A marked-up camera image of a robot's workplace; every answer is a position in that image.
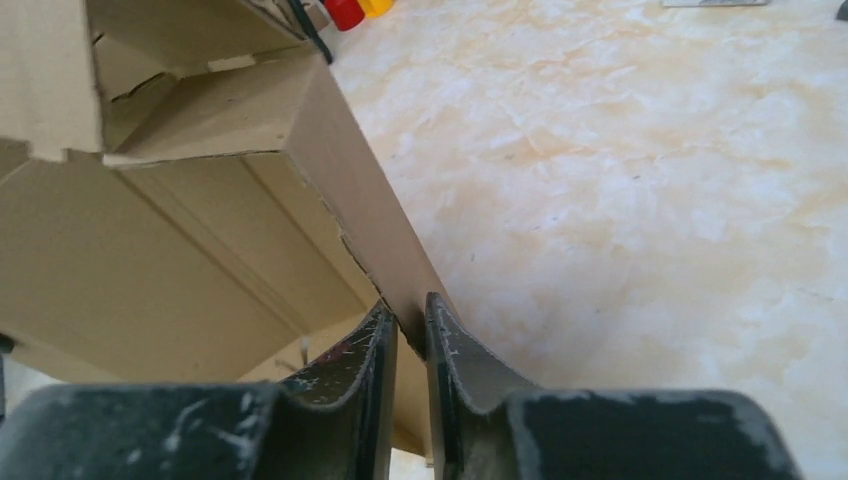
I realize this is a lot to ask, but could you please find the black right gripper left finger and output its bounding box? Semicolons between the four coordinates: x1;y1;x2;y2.
1;303;397;479

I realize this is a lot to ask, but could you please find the red round toy disc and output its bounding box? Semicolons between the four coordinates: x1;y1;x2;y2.
323;0;365;32

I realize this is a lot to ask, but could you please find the yellow round toy disc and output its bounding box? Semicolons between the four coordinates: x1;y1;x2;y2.
358;0;395;18

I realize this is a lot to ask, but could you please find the brown cardboard box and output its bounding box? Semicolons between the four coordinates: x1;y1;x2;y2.
1;1;443;456

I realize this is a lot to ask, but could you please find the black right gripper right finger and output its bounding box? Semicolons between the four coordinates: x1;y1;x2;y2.
425;292;802;479

